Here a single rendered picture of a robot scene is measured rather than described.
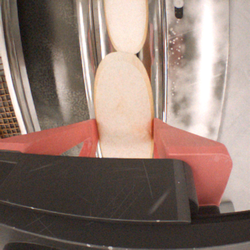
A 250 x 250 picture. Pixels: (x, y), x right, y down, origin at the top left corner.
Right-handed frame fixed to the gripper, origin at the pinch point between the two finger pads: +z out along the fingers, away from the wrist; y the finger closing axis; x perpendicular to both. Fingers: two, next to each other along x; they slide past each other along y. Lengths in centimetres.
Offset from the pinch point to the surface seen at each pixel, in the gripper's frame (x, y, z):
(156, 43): -4.5, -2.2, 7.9
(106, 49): -4.2, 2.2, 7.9
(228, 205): 20.7, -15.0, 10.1
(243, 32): -5.9, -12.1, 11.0
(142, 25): -6.2, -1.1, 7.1
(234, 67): -1.7, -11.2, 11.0
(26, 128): 1.4, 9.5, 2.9
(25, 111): 0.0, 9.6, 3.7
